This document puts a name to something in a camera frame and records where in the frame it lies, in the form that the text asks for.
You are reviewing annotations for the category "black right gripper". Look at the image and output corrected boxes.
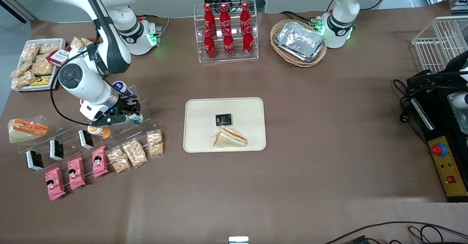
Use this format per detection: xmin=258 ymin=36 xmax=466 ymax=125
xmin=109 ymin=99 xmax=142 ymax=121

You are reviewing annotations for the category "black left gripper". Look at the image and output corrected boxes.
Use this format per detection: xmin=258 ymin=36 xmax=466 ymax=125
xmin=406 ymin=67 xmax=465 ymax=92

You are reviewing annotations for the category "white rectangular tray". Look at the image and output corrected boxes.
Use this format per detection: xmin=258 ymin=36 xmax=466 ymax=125
xmin=11 ymin=38 xmax=67 ymax=92

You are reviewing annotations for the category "silver foil tray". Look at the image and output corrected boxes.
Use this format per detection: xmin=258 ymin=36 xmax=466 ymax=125
xmin=275 ymin=36 xmax=326 ymax=63
xmin=277 ymin=21 xmax=325 ymax=57

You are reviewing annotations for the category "beige plastic tray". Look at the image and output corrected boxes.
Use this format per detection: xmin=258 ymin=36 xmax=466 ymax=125
xmin=183 ymin=97 xmax=267 ymax=153

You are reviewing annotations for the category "blue lid yogurt cup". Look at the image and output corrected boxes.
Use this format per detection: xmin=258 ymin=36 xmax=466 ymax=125
xmin=112 ymin=80 xmax=133 ymax=99

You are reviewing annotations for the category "orange lid yogurt cup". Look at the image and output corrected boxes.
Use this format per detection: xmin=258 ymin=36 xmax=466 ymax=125
xmin=87 ymin=125 xmax=112 ymax=139

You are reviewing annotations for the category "black machine box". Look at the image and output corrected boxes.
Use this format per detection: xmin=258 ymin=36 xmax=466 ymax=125
xmin=409 ymin=90 xmax=468 ymax=203

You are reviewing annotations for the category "clear plastic container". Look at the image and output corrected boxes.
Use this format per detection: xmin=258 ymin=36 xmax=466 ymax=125
xmin=448 ymin=101 xmax=468 ymax=136

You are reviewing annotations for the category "small black box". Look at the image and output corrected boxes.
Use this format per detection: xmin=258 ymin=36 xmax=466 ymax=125
xmin=78 ymin=129 xmax=95 ymax=150
xmin=49 ymin=139 xmax=65 ymax=161
xmin=25 ymin=150 xmax=44 ymax=172

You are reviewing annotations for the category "pink snack packet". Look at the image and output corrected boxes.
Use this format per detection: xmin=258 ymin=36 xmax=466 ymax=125
xmin=44 ymin=167 xmax=67 ymax=201
xmin=67 ymin=157 xmax=86 ymax=191
xmin=91 ymin=145 xmax=109 ymax=178

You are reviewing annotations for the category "red emergency stop button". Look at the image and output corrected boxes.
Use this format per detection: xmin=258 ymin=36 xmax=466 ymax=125
xmin=431 ymin=142 xmax=448 ymax=157

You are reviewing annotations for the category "clear acrylic stepped display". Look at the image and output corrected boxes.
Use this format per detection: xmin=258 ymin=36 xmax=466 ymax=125
xmin=18 ymin=85 xmax=163 ymax=172

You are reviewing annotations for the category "dark brown wicker basket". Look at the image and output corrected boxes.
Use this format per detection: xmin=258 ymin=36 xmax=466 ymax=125
xmin=64 ymin=37 xmax=103 ymax=54

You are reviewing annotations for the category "yellow control panel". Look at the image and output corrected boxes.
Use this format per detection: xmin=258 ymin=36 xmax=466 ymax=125
xmin=427 ymin=136 xmax=468 ymax=197

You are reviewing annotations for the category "flat black packet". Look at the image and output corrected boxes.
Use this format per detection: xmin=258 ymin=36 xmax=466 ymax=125
xmin=215 ymin=113 xmax=233 ymax=126

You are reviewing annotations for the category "red cookie box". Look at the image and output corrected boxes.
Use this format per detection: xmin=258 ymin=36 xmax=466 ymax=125
xmin=47 ymin=49 xmax=71 ymax=68

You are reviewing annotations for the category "yellow snack packet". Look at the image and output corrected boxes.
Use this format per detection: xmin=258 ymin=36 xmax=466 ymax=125
xmin=29 ymin=75 xmax=52 ymax=87

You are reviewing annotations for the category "wrapped triangle sandwich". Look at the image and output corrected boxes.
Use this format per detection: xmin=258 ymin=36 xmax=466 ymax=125
xmin=213 ymin=126 xmax=248 ymax=148
xmin=8 ymin=115 xmax=49 ymax=144

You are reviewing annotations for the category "red cola bottle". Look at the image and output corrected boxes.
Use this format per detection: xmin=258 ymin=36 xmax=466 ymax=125
xmin=219 ymin=3 xmax=231 ymax=36
xmin=203 ymin=3 xmax=216 ymax=37
xmin=240 ymin=2 xmax=252 ymax=35
xmin=243 ymin=26 xmax=254 ymax=57
xmin=203 ymin=29 xmax=217 ymax=60
xmin=223 ymin=27 xmax=235 ymax=58

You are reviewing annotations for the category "brown table cover sheet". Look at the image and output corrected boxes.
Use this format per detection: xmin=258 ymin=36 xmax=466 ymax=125
xmin=0 ymin=0 xmax=468 ymax=244

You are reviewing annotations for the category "clear acrylic bottle rack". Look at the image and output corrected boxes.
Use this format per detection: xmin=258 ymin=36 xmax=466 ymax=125
xmin=193 ymin=0 xmax=259 ymax=64

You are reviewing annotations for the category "light wicker basket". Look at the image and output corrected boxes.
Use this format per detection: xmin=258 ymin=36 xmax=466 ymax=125
xmin=270 ymin=19 xmax=328 ymax=68

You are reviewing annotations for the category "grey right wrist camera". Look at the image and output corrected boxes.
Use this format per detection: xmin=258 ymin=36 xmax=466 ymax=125
xmin=90 ymin=114 xmax=129 ymax=128

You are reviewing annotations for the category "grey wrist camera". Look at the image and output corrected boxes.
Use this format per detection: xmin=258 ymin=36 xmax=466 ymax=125
xmin=448 ymin=92 xmax=468 ymax=108
xmin=90 ymin=114 xmax=129 ymax=128

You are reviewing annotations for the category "white wire basket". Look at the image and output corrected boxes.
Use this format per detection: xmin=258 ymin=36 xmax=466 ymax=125
xmin=411 ymin=15 xmax=468 ymax=73

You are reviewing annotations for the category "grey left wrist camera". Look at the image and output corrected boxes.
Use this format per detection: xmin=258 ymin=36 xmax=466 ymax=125
xmin=448 ymin=92 xmax=468 ymax=108

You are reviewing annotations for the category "black cable with plug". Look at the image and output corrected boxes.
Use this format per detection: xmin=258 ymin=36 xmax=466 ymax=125
xmin=392 ymin=79 xmax=429 ymax=146

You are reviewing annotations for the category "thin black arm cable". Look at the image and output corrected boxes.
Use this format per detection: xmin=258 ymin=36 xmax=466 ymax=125
xmin=50 ymin=63 xmax=94 ymax=126

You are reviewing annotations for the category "grey arm base cable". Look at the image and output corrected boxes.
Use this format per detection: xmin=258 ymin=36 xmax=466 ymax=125
xmin=138 ymin=14 xmax=171 ymax=37

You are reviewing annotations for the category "black arm base cable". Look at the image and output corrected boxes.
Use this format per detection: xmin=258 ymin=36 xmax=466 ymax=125
xmin=279 ymin=9 xmax=323 ymax=28

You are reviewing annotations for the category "long black cable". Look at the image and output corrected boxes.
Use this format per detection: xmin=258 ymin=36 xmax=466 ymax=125
xmin=323 ymin=221 xmax=468 ymax=244

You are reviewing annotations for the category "looped black cable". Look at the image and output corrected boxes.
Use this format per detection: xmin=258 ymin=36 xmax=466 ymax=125
xmin=407 ymin=225 xmax=468 ymax=244

